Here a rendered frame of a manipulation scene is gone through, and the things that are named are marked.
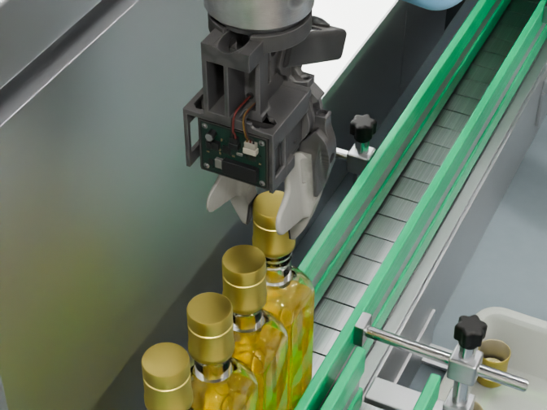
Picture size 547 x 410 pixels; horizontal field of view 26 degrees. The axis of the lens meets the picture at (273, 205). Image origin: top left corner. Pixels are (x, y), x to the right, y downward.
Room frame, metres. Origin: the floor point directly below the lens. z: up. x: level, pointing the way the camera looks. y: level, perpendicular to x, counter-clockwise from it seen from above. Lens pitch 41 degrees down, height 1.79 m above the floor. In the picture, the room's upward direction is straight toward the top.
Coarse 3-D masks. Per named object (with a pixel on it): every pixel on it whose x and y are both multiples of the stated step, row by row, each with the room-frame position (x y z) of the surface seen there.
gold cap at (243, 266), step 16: (224, 256) 0.66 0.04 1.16; (240, 256) 0.66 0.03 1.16; (256, 256) 0.66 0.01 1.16; (224, 272) 0.65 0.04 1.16; (240, 272) 0.65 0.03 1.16; (256, 272) 0.65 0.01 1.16; (224, 288) 0.65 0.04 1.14; (240, 288) 0.64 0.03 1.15; (256, 288) 0.65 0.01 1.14; (240, 304) 0.64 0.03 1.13; (256, 304) 0.65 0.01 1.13
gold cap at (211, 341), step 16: (192, 304) 0.61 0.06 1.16; (208, 304) 0.61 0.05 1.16; (224, 304) 0.61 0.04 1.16; (192, 320) 0.60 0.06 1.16; (208, 320) 0.60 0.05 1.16; (224, 320) 0.60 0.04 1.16; (192, 336) 0.60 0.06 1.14; (208, 336) 0.59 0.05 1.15; (224, 336) 0.60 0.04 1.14; (192, 352) 0.60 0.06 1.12; (208, 352) 0.59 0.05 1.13; (224, 352) 0.60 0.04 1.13
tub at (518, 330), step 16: (480, 320) 0.90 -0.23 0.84; (496, 320) 0.91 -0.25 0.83; (512, 320) 0.91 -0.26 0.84; (528, 320) 0.90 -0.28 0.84; (496, 336) 0.91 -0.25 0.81; (512, 336) 0.90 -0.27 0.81; (528, 336) 0.90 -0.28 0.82; (544, 336) 0.89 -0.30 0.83; (512, 352) 0.90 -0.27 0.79; (528, 352) 0.89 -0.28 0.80; (544, 352) 0.89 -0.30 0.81; (512, 368) 0.89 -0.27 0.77; (528, 368) 0.89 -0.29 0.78; (544, 368) 0.88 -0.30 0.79; (448, 384) 0.81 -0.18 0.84; (544, 384) 0.87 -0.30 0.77; (480, 400) 0.85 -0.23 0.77; (496, 400) 0.85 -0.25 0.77; (512, 400) 0.85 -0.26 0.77; (528, 400) 0.85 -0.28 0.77; (544, 400) 0.85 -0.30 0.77
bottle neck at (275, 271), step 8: (288, 256) 0.71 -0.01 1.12; (272, 264) 0.70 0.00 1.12; (280, 264) 0.70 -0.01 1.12; (288, 264) 0.71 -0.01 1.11; (272, 272) 0.70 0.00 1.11; (280, 272) 0.70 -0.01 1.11; (288, 272) 0.71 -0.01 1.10; (272, 280) 0.70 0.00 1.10; (280, 280) 0.70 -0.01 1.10; (288, 280) 0.71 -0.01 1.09
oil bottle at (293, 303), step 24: (288, 288) 0.70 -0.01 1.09; (312, 288) 0.72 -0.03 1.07; (288, 312) 0.68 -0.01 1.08; (312, 312) 0.72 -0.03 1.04; (288, 336) 0.68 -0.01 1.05; (312, 336) 0.72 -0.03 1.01; (288, 360) 0.68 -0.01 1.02; (312, 360) 0.72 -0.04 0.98; (288, 384) 0.68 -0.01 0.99; (288, 408) 0.68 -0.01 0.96
